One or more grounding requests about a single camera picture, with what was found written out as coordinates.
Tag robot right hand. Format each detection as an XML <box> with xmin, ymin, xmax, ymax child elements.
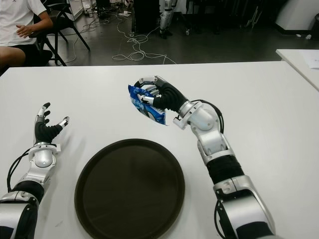
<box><xmin>133</xmin><ymin>75</ymin><xmax>189</xmax><ymax>115</ymax></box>

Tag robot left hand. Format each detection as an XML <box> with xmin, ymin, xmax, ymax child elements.
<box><xmin>34</xmin><ymin>102</ymin><xmax>70</xmax><ymax>145</ymax></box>

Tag blue Oreo packet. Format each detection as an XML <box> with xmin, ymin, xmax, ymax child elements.
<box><xmin>128</xmin><ymin>81</ymin><xmax>170</xmax><ymax>126</ymax></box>

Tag silver humanoid robot legs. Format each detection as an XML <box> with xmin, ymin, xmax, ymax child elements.
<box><xmin>159</xmin><ymin>0</ymin><xmax>178</xmax><ymax>39</ymax></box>

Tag black cabinet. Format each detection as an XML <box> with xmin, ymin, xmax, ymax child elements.
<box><xmin>133</xmin><ymin>0</ymin><xmax>161</xmax><ymax>34</ymax></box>

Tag round dark brown tray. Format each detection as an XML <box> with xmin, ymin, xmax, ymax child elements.
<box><xmin>74</xmin><ymin>138</ymin><xmax>186</xmax><ymax>239</ymax></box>

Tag black folding chair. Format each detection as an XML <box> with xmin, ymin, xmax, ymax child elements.
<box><xmin>32</xmin><ymin>0</ymin><xmax>91</xmax><ymax>67</ymax></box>

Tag seated person white shirt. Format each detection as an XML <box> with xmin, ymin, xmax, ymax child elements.
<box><xmin>0</xmin><ymin>0</ymin><xmax>54</xmax><ymax>73</ymax></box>

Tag folded metal stand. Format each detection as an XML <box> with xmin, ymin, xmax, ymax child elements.
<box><xmin>245</xmin><ymin>4</ymin><xmax>262</xmax><ymax>28</ymax></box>

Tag white side table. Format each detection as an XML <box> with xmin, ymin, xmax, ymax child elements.
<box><xmin>276</xmin><ymin>49</ymin><xmax>319</xmax><ymax>92</ymax></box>

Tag white paper sheet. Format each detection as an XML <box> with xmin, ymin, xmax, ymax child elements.
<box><xmin>300</xmin><ymin>51</ymin><xmax>319</xmax><ymax>69</ymax></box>

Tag white rounded machine housing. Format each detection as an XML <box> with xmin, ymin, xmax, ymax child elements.
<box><xmin>275</xmin><ymin>0</ymin><xmax>319</xmax><ymax>35</ymax></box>

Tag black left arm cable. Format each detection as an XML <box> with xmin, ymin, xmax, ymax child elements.
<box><xmin>6</xmin><ymin>149</ymin><xmax>34</xmax><ymax>192</ymax></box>

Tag white floor cable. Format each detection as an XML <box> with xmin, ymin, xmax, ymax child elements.
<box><xmin>112</xmin><ymin>14</ymin><xmax>177</xmax><ymax>64</ymax></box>

